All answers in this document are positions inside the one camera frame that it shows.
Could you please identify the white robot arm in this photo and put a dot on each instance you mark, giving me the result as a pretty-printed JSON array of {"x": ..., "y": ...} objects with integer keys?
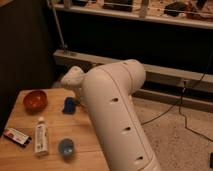
[{"x": 106, "y": 92}]

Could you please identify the blue plastic object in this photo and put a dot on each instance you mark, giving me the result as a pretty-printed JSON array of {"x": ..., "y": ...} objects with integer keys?
[{"x": 70, "y": 105}]

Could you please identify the blue round cup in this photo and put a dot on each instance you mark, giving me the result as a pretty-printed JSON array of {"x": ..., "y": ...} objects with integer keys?
[{"x": 66, "y": 147}]

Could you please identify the orange-red bowl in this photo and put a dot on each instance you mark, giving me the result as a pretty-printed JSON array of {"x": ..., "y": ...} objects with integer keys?
[{"x": 35, "y": 101}]

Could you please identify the upper shelf ledge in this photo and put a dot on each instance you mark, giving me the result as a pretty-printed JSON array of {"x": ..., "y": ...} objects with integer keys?
[{"x": 189, "y": 13}]

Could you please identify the white tube bottle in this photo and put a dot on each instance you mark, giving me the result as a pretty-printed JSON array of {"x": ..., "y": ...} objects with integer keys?
[{"x": 41, "y": 138}]

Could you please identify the metal pole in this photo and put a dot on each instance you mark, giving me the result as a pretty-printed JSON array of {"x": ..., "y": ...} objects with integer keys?
[{"x": 63, "y": 45}]

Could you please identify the black red small box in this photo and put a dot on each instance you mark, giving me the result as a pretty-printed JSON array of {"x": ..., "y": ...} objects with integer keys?
[{"x": 17, "y": 137}]

